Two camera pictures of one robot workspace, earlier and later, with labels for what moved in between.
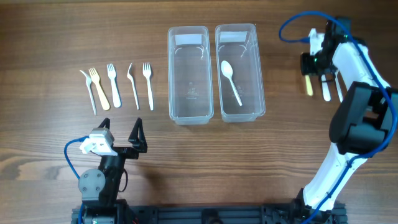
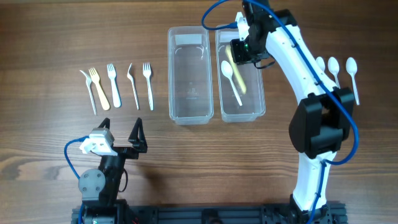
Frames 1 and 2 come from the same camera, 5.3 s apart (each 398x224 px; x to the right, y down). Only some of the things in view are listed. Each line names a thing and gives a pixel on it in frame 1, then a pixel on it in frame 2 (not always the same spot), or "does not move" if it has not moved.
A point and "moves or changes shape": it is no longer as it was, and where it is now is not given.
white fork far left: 89,81 does not move
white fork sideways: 130,76 does not move
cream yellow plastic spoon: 309,85 moves or changes shape
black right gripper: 305,68 → 239,58
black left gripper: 138,144 does not move
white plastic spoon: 227,69 does not move
